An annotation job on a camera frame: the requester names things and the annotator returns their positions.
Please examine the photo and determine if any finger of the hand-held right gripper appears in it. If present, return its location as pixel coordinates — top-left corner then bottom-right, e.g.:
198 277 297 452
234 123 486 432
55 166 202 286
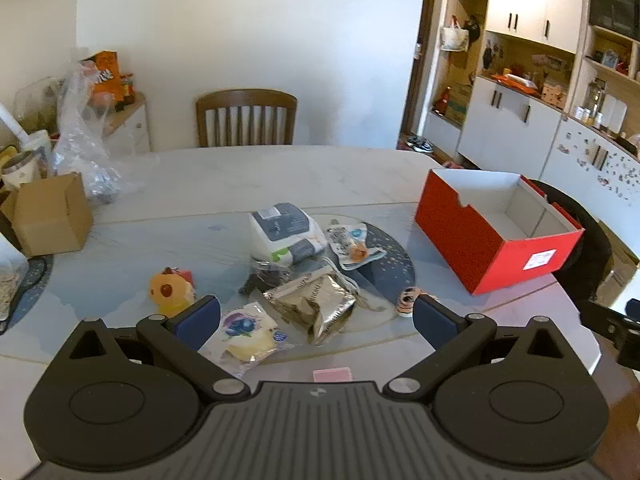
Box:
580 299 640 371

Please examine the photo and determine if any yellow plush toy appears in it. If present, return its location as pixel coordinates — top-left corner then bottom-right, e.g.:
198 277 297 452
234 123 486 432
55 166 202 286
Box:
148 266 197 319

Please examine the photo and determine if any clear plastic bag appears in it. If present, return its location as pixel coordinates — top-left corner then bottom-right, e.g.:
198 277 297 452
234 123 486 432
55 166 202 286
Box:
52 58 147 207

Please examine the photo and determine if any white marble desktop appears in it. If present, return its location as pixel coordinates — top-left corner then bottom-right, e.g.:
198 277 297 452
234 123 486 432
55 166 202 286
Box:
0 145 603 466

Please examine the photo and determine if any pink card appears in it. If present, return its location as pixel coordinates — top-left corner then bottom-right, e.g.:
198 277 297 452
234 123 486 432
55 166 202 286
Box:
312 368 354 384

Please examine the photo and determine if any orange tray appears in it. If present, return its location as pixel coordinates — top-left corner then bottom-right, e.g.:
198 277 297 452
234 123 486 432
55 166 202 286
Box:
491 72 542 95

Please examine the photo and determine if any white wall cabinet unit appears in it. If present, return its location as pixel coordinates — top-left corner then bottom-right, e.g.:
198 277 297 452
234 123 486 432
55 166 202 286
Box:
399 0 640 281

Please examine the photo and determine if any orange snack bag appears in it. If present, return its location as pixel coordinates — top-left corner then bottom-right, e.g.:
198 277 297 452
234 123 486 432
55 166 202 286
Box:
89 50 126 107

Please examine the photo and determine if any white and grey tissue pack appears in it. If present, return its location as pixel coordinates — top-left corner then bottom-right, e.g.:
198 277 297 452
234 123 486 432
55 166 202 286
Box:
248 202 329 266

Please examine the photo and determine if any brown cardboard box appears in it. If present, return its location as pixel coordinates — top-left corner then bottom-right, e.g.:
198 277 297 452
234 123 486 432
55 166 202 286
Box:
1 172 95 259

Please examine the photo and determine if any clear packet of dark tea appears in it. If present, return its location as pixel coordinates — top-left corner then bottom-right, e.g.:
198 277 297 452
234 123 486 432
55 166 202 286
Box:
238 255 294 296

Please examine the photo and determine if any cartoon print snack packet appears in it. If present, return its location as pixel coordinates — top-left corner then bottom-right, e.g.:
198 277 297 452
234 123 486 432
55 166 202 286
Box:
325 219 389 272

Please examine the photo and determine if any clear bag of oats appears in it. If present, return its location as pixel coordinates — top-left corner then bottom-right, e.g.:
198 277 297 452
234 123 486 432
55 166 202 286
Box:
0 232 31 322

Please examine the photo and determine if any silver foil packet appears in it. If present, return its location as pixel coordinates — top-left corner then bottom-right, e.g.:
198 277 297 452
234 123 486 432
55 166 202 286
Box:
263 270 359 346

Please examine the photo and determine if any blueberry print snack packet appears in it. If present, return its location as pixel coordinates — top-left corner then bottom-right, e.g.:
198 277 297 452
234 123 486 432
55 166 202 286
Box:
199 302 296 379

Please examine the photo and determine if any dark patterned placemat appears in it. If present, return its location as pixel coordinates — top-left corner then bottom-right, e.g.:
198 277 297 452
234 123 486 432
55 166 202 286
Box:
0 254 54 337

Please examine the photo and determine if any brown wooden chair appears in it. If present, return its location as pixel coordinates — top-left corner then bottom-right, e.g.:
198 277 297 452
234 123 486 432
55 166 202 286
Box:
195 88 299 149

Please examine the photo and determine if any red cardboard box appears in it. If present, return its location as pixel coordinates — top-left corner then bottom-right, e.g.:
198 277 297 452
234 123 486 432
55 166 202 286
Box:
414 168 586 295

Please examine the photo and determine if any hanging tote bag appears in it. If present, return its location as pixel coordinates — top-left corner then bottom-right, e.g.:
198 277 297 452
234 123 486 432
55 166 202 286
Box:
439 16 471 54

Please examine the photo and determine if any small tiger striped toy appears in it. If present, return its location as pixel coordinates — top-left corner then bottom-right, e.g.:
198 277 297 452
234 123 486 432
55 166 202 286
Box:
395 286 439 319

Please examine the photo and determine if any white mug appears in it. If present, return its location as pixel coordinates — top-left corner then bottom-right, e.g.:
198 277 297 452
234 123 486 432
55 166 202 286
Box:
1 150 44 192

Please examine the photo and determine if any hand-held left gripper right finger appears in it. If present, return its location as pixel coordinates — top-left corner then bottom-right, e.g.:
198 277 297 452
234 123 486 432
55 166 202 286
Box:
384 295 571 403

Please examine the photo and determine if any small white side cabinet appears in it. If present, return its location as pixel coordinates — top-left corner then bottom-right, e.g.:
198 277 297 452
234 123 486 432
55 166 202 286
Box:
102 92 151 155

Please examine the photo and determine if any black chair with dark coat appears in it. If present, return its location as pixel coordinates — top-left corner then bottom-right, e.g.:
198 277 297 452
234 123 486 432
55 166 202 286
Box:
529 179 615 307

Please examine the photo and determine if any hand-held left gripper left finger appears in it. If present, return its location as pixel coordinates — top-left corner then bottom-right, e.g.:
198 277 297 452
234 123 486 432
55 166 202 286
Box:
69 296 251 403

